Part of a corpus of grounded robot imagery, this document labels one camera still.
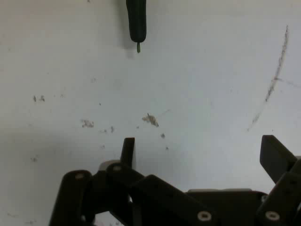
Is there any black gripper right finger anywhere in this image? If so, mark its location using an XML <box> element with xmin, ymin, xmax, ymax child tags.
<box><xmin>255</xmin><ymin>135</ymin><xmax>301</xmax><ymax>226</ymax></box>

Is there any dark green cucumber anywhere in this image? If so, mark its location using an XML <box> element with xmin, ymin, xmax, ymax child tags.
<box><xmin>126</xmin><ymin>0</ymin><xmax>147</xmax><ymax>53</ymax></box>

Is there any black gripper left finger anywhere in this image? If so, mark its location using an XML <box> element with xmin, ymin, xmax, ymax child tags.
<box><xmin>48</xmin><ymin>137</ymin><xmax>218</xmax><ymax>226</ymax></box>

